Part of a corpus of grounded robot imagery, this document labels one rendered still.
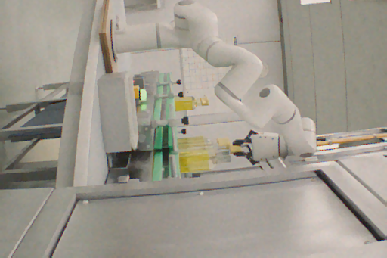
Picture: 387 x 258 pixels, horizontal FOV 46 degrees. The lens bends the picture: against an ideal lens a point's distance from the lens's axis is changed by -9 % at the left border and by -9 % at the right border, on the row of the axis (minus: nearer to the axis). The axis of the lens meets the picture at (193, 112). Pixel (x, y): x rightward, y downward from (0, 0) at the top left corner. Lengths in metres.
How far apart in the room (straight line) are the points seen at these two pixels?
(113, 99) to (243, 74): 0.40
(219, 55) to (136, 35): 0.33
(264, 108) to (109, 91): 0.47
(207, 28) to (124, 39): 0.30
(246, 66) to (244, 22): 6.18
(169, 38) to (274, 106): 0.44
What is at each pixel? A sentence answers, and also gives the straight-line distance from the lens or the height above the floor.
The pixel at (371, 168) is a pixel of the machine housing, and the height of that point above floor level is 1.28.
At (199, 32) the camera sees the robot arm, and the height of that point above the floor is 1.07.
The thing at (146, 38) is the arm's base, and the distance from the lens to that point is 1.71.
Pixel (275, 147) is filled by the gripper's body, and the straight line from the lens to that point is 1.81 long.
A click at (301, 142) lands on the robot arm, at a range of 1.65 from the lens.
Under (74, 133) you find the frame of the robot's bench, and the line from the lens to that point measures 1.35.
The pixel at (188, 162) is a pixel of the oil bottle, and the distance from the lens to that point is 1.69.
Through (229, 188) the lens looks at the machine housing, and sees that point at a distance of 0.79.
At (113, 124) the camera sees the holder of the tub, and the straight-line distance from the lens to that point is 1.47.
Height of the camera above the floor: 0.97
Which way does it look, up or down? 2 degrees up
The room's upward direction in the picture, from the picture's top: 85 degrees clockwise
